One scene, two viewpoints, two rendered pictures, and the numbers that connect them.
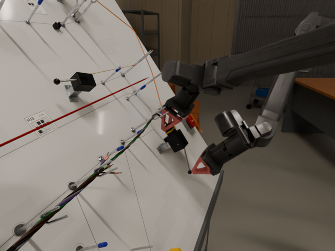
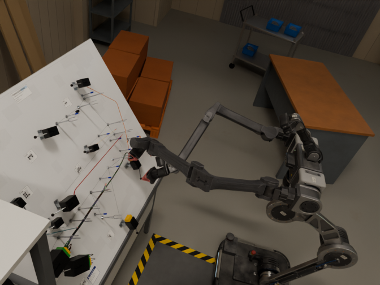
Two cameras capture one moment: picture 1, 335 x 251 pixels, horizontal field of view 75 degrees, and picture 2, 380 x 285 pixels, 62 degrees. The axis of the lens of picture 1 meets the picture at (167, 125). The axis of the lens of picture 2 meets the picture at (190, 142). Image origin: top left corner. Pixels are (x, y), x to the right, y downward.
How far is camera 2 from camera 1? 1.33 m
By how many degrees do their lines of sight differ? 21
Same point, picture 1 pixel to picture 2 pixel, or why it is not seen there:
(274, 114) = not seen: hidden behind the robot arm
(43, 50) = (74, 130)
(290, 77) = (194, 141)
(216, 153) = (153, 174)
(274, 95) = (185, 150)
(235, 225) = (180, 194)
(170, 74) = (133, 145)
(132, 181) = (112, 186)
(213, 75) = (152, 149)
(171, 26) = not seen: outside the picture
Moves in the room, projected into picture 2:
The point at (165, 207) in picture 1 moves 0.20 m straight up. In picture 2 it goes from (126, 196) to (128, 175)
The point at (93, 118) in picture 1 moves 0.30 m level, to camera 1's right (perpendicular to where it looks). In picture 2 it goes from (95, 159) to (149, 163)
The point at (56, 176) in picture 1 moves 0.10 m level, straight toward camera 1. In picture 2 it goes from (85, 189) to (93, 203)
